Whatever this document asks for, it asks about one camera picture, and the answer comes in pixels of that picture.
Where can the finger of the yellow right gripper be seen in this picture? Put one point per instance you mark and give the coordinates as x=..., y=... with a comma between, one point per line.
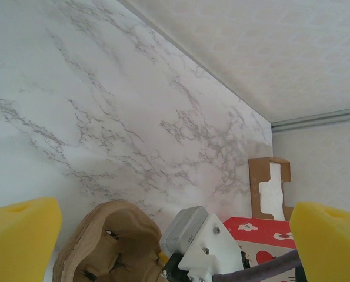
x=163, y=255

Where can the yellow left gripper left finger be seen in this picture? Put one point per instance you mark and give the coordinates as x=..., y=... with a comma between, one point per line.
x=18, y=241

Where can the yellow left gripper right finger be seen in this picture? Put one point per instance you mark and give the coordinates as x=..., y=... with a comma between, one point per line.
x=330, y=243

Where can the stack of cardboard cup carriers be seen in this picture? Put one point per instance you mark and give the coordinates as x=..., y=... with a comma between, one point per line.
x=127, y=235

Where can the red printed paper gift bag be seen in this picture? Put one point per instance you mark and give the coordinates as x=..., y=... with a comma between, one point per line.
x=260, y=232

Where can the white paper napkin stack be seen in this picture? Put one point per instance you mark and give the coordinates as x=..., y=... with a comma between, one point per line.
x=270, y=194

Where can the brown cardboard tray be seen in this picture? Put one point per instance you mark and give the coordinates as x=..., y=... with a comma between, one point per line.
x=254, y=191

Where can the white and grey robot mount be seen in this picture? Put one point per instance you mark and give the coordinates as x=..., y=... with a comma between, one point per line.
x=207, y=243

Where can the aluminium frame post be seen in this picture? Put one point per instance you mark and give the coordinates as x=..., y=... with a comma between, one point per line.
x=318, y=119

